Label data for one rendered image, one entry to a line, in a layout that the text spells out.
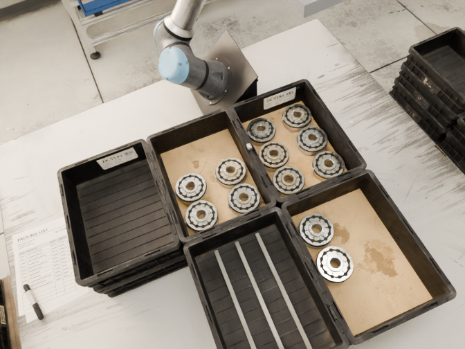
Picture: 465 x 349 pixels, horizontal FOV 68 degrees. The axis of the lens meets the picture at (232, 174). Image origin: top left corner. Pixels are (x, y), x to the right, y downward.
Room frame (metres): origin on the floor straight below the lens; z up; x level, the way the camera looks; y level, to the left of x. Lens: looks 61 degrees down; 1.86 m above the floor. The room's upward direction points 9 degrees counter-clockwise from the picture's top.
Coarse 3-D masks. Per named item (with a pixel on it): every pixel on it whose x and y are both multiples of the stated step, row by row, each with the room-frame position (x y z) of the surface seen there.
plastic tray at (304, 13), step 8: (288, 0) 1.12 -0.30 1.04; (296, 0) 1.07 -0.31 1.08; (304, 0) 1.10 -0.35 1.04; (312, 0) 1.10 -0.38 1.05; (320, 0) 1.04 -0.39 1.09; (328, 0) 1.05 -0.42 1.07; (336, 0) 1.06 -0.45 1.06; (344, 0) 1.06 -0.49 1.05; (296, 8) 1.07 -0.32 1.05; (304, 8) 1.02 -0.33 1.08; (312, 8) 1.03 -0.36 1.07; (320, 8) 1.04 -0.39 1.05; (304, 16) 1.02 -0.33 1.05
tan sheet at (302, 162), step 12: (276, 120) 0.76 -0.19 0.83; (312, 120) 0.73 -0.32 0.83; (276, 132) 0.71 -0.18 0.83; (288, 132) 0.70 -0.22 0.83; (288, 144) 0.65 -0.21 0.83; (300, 156) 0.59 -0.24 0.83; (312, 156) 0.58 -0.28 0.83; (300, 168) 0.55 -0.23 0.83; (288, 180) 0.51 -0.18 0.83; (312, 180) 0.50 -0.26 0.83
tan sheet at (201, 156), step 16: (192, 144) 0.71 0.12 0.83; (208, 144) 0.70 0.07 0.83; (224, 144) 0.69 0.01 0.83; (176, 160) 0.66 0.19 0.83; (192, 160) 0.65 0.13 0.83; (208, 160) 0.64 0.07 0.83; (176, 176) 0.59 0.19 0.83; (208, 176) 0.57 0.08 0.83; (208, 192) 0.51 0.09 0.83; (224, 192) 0.50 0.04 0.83; (224, 208) 0.45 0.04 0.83
